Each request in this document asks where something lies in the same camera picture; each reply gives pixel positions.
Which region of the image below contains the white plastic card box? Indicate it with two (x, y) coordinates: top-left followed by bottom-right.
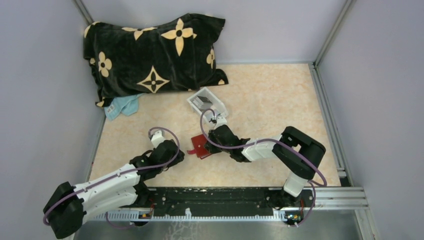
(187, 87), (229, 118)

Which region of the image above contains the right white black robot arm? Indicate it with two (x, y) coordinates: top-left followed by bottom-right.
(203, 124), (328, 206)

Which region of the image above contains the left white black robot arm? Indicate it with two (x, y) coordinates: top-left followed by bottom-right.
(42, 140), (185, 239)

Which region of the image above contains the grey card stack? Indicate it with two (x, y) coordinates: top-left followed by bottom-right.
(192, 95), (213, 109)

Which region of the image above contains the light blue cloth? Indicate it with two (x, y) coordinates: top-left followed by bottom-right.
(104, 93), (143, 121)

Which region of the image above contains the black floral pillow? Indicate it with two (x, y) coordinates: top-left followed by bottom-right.
(83, 13), (229, 108)

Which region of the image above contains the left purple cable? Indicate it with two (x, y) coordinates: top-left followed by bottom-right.
(43, 126), (181, 230)

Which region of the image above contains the purple cable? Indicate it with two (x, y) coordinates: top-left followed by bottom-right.
(43, 126), (181, 230)
(199, 108), (328, 227)

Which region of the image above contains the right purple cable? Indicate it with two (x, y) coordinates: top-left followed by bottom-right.
(199, 108), (328, 227)

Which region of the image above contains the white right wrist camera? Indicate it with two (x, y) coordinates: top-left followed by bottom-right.
(210, 115), (228, 129)

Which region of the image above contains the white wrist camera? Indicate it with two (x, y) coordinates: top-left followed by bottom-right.
(149, 129), (166, 148)
(210, 115), (228, 129)

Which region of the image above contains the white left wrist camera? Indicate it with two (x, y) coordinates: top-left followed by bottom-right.
(149, 129), (166, 148)

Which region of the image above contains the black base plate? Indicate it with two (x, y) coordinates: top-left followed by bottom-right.
(125, 187), (314, 217)

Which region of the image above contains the aluminium front rail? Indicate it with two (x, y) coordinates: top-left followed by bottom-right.
(88, 187), (369, 225)

